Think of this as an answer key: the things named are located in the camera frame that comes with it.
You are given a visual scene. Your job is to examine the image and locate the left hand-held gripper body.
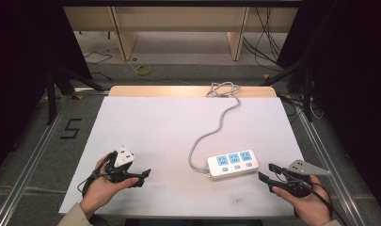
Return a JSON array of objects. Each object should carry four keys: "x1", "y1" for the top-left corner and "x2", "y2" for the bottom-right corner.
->
[{"x1": 103, "y1": 145, "x2": 136, "y2": 184}]

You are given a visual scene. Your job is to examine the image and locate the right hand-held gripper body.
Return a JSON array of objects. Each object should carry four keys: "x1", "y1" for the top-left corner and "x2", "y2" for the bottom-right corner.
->
[{"x1": 280, "y1": 158, "x2": 332, "y2": 199}]

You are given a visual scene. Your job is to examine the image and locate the person's right hand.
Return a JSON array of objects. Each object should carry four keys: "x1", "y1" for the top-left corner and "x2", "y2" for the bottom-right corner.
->
[{"x1": 271, "y1": 174, "x2": 332, "y2": 226}]

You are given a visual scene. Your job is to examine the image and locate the person's left hand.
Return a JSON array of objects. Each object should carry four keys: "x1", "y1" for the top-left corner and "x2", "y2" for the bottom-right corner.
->
[{"x1": 79, "y1": 153, "x2": 140, "y2": 218}]

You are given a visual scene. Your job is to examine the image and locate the white power strip blue sockets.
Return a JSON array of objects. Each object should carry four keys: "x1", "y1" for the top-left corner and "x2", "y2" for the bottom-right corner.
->
[{"x1": 206, "y1": 149, "x2": 260, "y2": 181}]

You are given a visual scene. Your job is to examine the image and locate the white table sheet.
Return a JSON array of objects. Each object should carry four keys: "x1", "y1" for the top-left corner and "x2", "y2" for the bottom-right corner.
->
[{"x1": 58, "y1": 95, "x2": 305, "y2": 218}]

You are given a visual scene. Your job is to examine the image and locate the black metal stand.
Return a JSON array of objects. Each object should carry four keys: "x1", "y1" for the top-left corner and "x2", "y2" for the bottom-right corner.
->
[
  {"x1": 259, "y1": 58, "x2": 315, "y2": 123},
  {"x1": 45, "y1": 66, "x2": 105, "y2": 126}
]

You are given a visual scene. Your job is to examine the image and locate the black curtain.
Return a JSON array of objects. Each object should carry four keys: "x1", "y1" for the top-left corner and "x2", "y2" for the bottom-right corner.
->
[
  {"x1": 276, "y1": 0, "x2": 381, "y2": 218},
  {"x1": 0, "y1": 0, "x2": 94, "y2": 178}
]

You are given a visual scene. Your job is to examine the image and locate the light wooden desk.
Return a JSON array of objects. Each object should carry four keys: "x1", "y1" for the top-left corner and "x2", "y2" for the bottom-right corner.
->
[{"x1": 63, "y1": 6, "x2": 299, "y2": 62}]

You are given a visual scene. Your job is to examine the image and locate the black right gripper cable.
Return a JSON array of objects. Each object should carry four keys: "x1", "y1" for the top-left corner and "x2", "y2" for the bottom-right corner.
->
[{"x1": 283, "y1": 168, "x2": 350, "y2": 226}]

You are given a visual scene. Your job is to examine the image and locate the aluminium rail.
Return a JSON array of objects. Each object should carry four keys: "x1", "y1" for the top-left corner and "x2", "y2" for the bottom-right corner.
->
[
  {"x1": 0, "y1": 92, "x2": 73, "y2": 226},
  {"x1": 294, "y1": 109, "x2": 369, "y2": 226}
]

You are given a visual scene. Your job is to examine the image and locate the tangle of dark cables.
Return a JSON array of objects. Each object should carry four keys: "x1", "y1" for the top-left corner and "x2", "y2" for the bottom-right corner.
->
[{"x1": 278, "y1": 93, "x2": 325, "y2": 124}]

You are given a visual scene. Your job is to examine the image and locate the grey power strip cable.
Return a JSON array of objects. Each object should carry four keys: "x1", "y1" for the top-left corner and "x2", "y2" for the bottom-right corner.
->
[{"x1": 187, "y1": 81, "x2": 243, "y2": 174}]

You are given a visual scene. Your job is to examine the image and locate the thin black floor cable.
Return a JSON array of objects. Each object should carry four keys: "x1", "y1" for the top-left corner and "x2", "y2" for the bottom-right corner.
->
[{"x1": 83, "y1": 50, "x2": 114, "y2": 81}]

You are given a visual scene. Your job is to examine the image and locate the bundle of black floor cables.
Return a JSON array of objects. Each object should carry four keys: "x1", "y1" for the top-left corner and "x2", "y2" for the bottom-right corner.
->
[{"x1": 242, "y1": 7, "x2": 285, "y2": 69}]

